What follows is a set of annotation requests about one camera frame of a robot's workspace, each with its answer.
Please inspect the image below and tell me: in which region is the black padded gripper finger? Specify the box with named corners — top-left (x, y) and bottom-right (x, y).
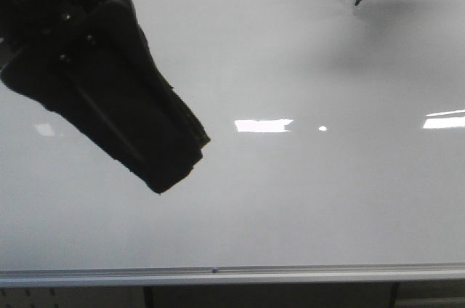
top-left (1, 0), bottom-right (210, 194)

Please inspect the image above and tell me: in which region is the white whiteboard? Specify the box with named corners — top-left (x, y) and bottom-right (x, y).
top-left (1, 0), bottom-right (464, 271)

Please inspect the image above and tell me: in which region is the dark panel below whiteboard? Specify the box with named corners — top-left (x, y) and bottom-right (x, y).
top-left (142, 282), bottom-right (400, 307)

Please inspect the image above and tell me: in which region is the grey pegboard panel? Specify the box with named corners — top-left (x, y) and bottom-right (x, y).
top-left (1, 287), bottom-right (146, 307)

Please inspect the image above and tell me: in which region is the grey panel lower right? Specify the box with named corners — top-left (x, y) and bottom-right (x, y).
top-left (394, 280), bottom-right (464, 307)

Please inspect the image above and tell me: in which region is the aluminium whiteboard bottom frame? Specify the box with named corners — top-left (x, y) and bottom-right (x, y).
top-left (1, 263), bottom-right (464, 288)

